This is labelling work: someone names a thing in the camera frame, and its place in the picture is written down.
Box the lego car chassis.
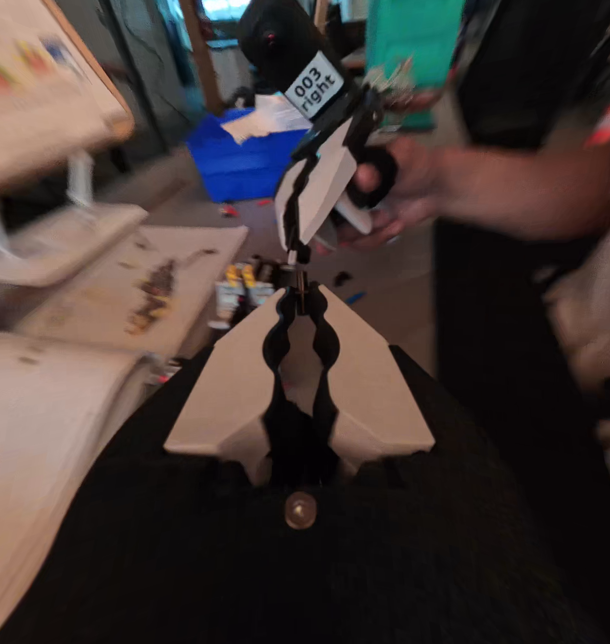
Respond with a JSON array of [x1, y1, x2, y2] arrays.
[[209, 257, 285, 333]]

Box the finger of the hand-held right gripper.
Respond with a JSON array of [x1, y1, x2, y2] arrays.
[[296, 118, 360, 247], [274, 157, 307, 252]]

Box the wooden support post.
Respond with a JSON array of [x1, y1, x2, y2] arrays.
[[181, 0, 226, 116]]

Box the person's right forearm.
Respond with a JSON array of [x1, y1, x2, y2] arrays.
[[436, 143, 610, 242]]

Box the person's right hand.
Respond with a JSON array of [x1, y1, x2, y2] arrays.
[[329, 137, 451, 252]]

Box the white string bundle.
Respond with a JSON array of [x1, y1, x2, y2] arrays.
[[370, 60, 416, 97]]

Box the white document stand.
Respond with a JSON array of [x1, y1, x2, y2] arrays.
[[0, 0, 150, 288]]

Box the lego instruction booklet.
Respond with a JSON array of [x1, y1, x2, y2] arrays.
[[0, 224, 250, 642]]

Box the crumpled white paper bags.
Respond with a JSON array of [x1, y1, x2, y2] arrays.
[[220, 93, 313, 147]]

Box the blue plastic bin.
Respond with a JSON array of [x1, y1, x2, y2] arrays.
[[185, 108, 311, 203]]

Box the black office chair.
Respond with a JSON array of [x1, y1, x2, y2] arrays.
[[456, 0, 610, 149]]

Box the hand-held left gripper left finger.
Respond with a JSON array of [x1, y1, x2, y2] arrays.
[[163, 287, 298, 486]]

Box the white cabinet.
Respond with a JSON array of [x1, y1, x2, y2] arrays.
[[209, 40, 256, 101]]

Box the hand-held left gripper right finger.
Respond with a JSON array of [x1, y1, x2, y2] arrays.
[[307, 283, 436, 478]]

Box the black perforated panel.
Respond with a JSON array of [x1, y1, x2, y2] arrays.
[[433, 216, 610, 644]]

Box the black lego connector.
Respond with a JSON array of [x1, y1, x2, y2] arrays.
[[279, 243, 313, 317]]

